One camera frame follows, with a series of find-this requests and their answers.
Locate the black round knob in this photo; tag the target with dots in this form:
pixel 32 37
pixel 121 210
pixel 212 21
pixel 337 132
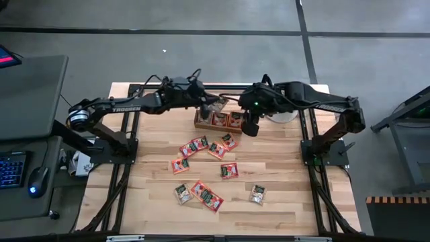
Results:
pixel 53 214

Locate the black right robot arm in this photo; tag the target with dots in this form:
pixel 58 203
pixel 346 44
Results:
pixel 322 101

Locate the wooden three-slot organizer box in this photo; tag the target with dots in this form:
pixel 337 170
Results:
pixel 218 130

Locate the dark grey desk top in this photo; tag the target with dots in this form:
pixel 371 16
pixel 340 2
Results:
pixel 20 205

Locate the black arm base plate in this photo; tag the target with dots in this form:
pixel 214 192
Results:
pixel 336 154
pixel 100 158

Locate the beige tea packet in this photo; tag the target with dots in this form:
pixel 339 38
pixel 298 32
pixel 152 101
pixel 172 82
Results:
pixel 257 194
pixel 183 194
pixel 204 120
pixel 219 106

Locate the grey metal table frame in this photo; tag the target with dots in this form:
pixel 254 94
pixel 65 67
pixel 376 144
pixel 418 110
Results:
pixel 403 148

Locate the small potted plant on plate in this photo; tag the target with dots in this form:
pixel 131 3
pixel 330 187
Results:
pixel 285 118

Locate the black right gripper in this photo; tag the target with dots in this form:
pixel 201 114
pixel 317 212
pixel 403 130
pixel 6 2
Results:
pixel 265 99

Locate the black diagonal beam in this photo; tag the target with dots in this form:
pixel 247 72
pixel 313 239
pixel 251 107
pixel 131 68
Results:
pixel 72 137

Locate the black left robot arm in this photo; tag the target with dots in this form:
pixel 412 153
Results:
pixel 127 108

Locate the backlit black keyboard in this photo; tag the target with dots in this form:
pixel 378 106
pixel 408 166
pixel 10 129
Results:
pixel 11 169

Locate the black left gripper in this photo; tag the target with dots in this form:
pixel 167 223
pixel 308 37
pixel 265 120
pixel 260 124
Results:
pixel 184 92

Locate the red tea packet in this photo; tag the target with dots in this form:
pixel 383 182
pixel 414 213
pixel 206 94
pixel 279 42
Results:
pixel 213 202
pixel 229 171
pixel 201 143
pixel 188 149
pixel 220 119

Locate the black crate with orange stripes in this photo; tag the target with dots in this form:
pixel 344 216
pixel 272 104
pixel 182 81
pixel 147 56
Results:
pixel 399 222

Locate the white cardboard box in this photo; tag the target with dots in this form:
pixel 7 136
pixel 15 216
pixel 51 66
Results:
pixel 82 168

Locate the black aluminium table frame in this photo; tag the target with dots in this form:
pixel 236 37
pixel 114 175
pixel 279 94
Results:
pixel 226 87

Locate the silver metal bracket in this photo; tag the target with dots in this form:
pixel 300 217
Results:
pixel 312 239
pixel 125 239

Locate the black computer mouse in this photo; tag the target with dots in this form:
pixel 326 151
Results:
pixel 37 183

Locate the light grey desk top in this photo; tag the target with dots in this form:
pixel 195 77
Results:
pixel 33 97

